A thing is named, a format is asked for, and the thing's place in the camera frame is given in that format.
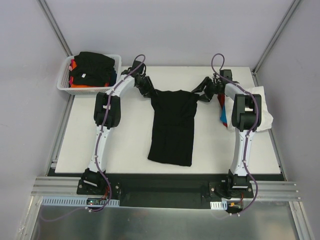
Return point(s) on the red t shirt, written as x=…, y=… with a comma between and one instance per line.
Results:
x=221, y=99

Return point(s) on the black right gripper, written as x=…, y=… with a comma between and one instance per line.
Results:
x=207, y=88

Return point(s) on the right white cable duct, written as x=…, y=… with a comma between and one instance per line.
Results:
x=219, y=205

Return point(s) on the white t shirt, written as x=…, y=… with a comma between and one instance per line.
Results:
x=266, y=117

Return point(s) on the orange t shirt in basket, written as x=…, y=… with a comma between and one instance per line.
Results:
x=87, y=75

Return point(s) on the right aluminium frame post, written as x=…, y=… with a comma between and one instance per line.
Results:
x=294, y=5

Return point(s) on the dark blue t shirt in basket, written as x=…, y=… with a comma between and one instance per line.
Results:
x=112, y=77

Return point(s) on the white cable duct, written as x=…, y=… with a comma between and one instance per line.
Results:
x=219, y=205
x=65, y=201

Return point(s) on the black t shirt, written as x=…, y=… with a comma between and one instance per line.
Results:
x=93, y=57
x=173, y=129

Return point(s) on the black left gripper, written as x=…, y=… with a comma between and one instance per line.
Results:
x=145, y=85

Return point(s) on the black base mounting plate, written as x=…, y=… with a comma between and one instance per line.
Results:
x=155, y=190

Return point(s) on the left white cable duct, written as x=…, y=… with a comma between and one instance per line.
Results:
x=65, y=201

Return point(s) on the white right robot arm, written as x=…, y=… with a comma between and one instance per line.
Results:
x=245, y=117

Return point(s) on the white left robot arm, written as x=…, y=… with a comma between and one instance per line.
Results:
x=107, y=113

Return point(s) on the aluminium frame post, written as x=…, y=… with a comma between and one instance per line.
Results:
x=56, y=29
x=294, y=5

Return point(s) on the white plastic laundry basket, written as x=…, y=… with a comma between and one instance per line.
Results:
x=63, y=77

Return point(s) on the pink t shirt in basket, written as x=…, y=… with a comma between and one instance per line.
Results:
x=70, y=68

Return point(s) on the left aluminium frame post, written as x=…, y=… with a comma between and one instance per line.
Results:
x=56, y=29

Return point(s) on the aluminium front rail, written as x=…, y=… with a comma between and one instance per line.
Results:
x=286, y=191

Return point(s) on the black t shirt in basket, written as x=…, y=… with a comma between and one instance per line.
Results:
x=93, y=57

